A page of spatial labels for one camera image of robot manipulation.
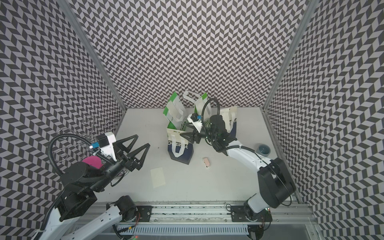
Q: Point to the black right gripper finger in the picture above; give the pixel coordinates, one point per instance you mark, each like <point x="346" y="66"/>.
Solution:
<point x="189" y="136"/>
<point x="189" y="128"/>

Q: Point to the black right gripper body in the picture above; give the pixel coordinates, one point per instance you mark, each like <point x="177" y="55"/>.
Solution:
<point x="198" y="136"/>

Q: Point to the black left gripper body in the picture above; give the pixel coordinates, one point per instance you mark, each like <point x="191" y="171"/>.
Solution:
<point x="126" y="162"/>

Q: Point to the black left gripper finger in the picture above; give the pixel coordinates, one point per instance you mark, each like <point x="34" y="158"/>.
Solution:
<point x="124" y="146"/>
<point x="140" y="153"/>

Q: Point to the navy cream Cheerful bag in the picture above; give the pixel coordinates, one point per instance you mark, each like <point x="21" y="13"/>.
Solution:
<point x="179" y="148"/>
<point x="233" y="111"/>

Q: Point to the green white bag front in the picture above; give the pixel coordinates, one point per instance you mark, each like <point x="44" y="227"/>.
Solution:
<point x="175" y="125"/>

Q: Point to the green white bag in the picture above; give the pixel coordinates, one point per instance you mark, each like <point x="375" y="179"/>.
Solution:
<point x="199" y="101"/>
<point x="175" y="125"/>

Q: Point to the small pink stapler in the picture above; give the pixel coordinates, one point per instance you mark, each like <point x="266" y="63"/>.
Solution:
<point x="206" y="162"/>

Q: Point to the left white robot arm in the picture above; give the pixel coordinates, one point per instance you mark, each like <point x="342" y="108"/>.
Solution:
<point x="81" y="182"/>

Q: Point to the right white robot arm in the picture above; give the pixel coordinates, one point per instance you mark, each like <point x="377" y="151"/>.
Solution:
<point x="217" y="126"/>

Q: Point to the pink plastic cup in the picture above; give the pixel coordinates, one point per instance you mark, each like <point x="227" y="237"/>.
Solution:
<point x="93" y="161"/>

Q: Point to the grey blue cup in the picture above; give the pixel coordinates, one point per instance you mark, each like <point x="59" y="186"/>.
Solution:
<point x="264" y="150"/>

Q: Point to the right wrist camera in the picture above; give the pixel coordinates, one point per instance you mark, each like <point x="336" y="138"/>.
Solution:
<point x="196" y="120"/>

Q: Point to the silver wire stand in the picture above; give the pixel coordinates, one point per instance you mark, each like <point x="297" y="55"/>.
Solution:
<point x="85" y="142"/>

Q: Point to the white vented cable duct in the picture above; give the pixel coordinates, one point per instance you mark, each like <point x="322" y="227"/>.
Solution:
<point x="185" y="230"/>

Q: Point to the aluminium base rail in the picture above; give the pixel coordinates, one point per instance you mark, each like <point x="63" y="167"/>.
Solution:
<point x="222" y="213"/>

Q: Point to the aluminium corner post left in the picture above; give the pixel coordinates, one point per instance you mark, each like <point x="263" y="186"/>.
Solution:
<point x="67" y="10"/>

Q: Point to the aluminium corner post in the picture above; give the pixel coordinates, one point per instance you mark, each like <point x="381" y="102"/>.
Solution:
<point x="67" y="10"/>
<point x="312" y="5"/>

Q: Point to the aluminium corner post right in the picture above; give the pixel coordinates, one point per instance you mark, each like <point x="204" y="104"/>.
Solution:
<point x="312" y="5"/>

